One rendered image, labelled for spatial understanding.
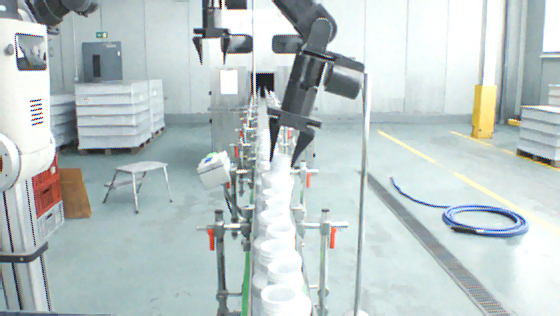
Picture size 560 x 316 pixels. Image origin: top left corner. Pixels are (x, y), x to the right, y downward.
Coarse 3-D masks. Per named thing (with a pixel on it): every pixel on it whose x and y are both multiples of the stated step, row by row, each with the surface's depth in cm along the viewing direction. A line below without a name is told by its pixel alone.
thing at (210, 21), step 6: (204, 12) 116; (210, 12) 115; (216, 12) 115; (222, 12) 117; (204, 18) 116; (210, 18) 115; (216, 18) 116; (222, 18) 118; (204, 24) 116; (210, 24) 116; (216, 24) 116; (222, 24) 118; (198, 30) 116; (204, 30) 116; (222, 30) 116; (228, 30) 116
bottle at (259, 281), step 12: (276, 240) 54; (264, 252) 52; (276, 252) 51; (288, 252) 52; (264, 264) 52; (264, 276) 52; (252, 288) 53; (264, 288) 51; (252, 300) 53; (252, 312) 54
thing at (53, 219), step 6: (60, 204) 378; (48, 210) 352; (54, 210) 366; (60, 210) 378; (42, 216) 339; (48, 216) 383; (54, 216) 365; (60, 216) 378; (42, 222) 341; (48, 222) 352; (54, 222) 364; (60, 222) 377; (42, 228) 339; (48, 228) 352; (54, 228) 363; (42, 234) 340; (48, 234) 350
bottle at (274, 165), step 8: (272, 160) 80; (280, 160) 79; (288, 160) 80; (272, 168) 80; (280, 168) 79; (288, 168) 80; (264, 176) 81; (272, 176) 79; (280, 176) 79; (288, 176) 80; (264, 184) 80; (272, 184) 79; (280, 184) 79; (288, 184) 79; (288, 192) 80; (288, 200) 81; (256, 216) 82; (256, 224) 81; (256, 232) 81
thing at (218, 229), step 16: (256, 112) 258; (256, 128) 215; (240, 144) 170; (256, 144) 171; (288, 144) 172; (240, 160) 172; (304, 160) 128; (240, 176) 173; (304, 176) 127; (240, 192) 173; (304, 192) 129; (304, 208) 130; (224, 224) 83; (240, 224) 83; (304, 224) 84; (320, 224) 84; (336, 224) 84; (224, 256) 85; (320, 256) 86; (224, 272) 85; (320, 272) 86; (224, 288) 86; (320, 288) 87; (224, 304) 86; (320, 304) 87
